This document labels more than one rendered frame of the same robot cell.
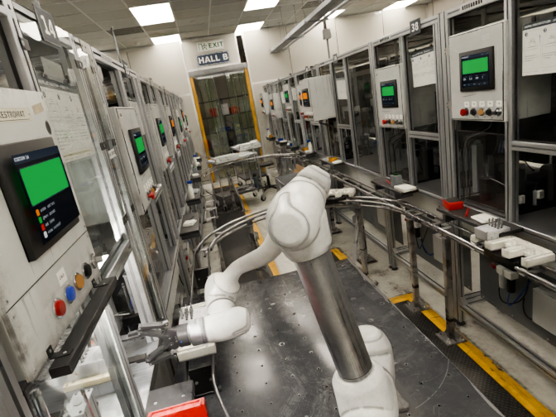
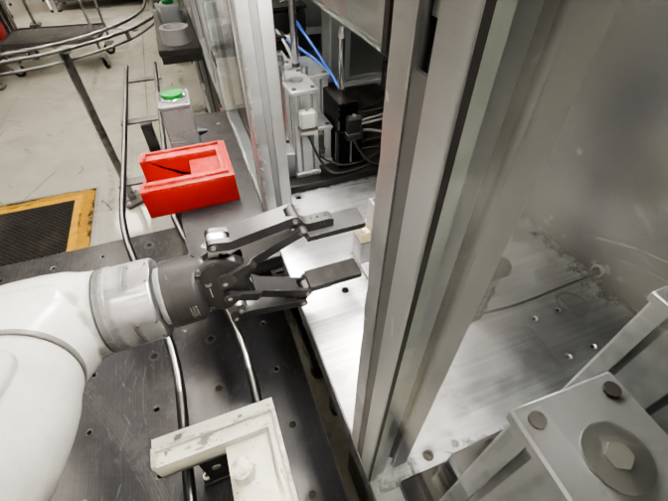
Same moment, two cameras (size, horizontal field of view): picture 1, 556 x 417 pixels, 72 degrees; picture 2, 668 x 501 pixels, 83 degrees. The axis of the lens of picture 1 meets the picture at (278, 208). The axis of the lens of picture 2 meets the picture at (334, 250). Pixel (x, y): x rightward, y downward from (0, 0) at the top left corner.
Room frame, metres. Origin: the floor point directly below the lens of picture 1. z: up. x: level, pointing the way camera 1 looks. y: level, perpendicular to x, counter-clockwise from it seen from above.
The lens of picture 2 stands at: (1.46, 0.50, 1.34)
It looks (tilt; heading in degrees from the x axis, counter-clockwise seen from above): 46 degrees down; 167
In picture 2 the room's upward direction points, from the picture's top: straight up
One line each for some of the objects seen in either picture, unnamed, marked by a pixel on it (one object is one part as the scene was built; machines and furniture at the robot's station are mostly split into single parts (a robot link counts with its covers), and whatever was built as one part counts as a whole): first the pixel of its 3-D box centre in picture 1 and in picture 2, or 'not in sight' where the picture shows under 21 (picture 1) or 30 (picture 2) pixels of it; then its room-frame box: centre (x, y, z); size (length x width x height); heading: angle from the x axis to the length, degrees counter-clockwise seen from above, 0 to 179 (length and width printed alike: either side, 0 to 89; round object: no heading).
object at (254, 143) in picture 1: (250, 164); not in sight; (8.12, 0.41, 0.48); 0.84 x 0.58 x 0.97; 16
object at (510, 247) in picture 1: (509, 251); not in sight; (1.67, -1.06, 0.84); 0.37 x 0.14 x 0.10; 8
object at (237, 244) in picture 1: (234, 219); not in sight; (5.83, 0.71, 0.01); 5.85 x 0.59 x 0.01; 8
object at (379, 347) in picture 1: (368, 360); not in sight; (1.08, -0.21, 0.85); 0.18 x 0.16 x 0.22; 165
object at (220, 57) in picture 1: (213, 58); not in sight; (9.42, 0.86, 2.82); 0.75 x 0.04 x 0.25; 98
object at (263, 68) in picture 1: (345, 88); not in sight; (9.91, -2.17, 1.65); 4.64 x 0.08 x 3.30; 98
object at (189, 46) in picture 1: (211, 52); not in sight; (9.47, 0.87, 2.96); 1.23 x 0.08 x 0.68; 98
